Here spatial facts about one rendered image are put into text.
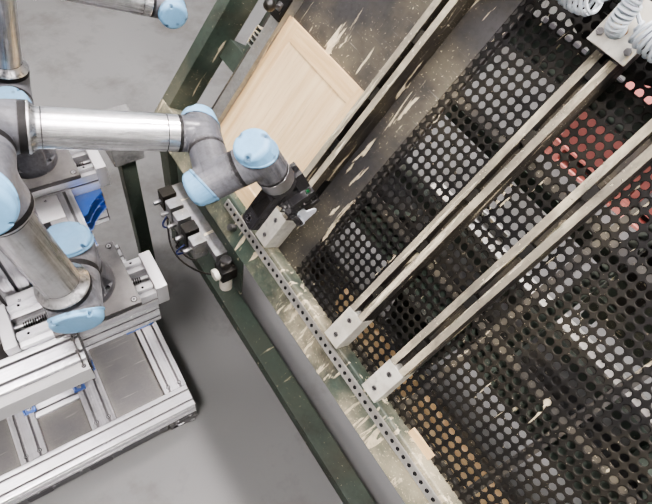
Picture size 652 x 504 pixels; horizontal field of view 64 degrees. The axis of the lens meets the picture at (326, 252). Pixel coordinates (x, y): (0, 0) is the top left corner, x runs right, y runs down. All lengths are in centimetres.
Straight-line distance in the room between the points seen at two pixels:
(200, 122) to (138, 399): 141
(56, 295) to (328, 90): 97
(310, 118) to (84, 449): 144
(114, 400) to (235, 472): 57
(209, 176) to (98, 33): 320
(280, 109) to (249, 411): 133
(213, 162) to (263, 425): 160
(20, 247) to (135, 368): 131
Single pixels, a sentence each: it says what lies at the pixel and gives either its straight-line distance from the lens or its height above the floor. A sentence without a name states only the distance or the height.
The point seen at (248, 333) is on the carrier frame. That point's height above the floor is 18.
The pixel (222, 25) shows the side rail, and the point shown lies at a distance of 206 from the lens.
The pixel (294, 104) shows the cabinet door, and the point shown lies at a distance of 175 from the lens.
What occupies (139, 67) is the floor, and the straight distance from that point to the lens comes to 385.
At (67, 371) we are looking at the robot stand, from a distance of 154.
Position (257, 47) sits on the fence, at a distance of 188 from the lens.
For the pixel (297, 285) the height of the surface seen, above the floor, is 90.
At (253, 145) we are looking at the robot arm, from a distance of 98.
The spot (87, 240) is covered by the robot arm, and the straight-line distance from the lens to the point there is 134.
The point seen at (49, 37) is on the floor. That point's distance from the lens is 417.
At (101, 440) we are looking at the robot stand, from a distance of 222.
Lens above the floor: 233
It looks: 55 degrees down
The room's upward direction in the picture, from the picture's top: 16 degrees clockwise
